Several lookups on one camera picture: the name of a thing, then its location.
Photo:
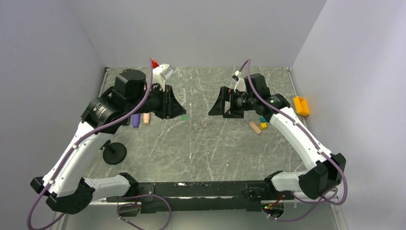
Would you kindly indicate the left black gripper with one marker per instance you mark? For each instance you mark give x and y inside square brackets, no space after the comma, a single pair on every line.
[170,106]

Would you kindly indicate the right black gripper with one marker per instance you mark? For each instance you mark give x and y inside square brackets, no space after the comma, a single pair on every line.
[226,93]

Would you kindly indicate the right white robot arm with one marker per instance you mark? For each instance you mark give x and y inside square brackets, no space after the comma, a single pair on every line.
[324,170]

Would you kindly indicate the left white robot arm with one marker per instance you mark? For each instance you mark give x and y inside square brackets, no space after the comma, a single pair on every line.
[65,188]

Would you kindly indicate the pink microphone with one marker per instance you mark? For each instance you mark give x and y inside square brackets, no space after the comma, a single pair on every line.
[146,118]

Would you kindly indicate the tan rectangular wooden block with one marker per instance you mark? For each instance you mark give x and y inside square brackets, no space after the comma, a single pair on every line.
[255,128]

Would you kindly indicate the purple microphone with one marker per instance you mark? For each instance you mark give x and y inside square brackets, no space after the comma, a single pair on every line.
[135,120]

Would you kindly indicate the yellow small wooden block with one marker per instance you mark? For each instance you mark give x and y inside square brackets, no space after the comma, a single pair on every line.
[263,126]

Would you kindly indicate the yellow plastic bin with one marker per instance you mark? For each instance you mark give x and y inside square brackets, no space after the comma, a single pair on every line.
[301,106]

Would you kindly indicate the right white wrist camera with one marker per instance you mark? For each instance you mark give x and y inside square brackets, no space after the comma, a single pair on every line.
[239,82]

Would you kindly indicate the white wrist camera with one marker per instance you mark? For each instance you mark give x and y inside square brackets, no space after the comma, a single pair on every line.
[161,73]
[239,82]

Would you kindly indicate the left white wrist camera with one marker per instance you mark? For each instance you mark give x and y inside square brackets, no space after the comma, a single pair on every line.
[161,73]

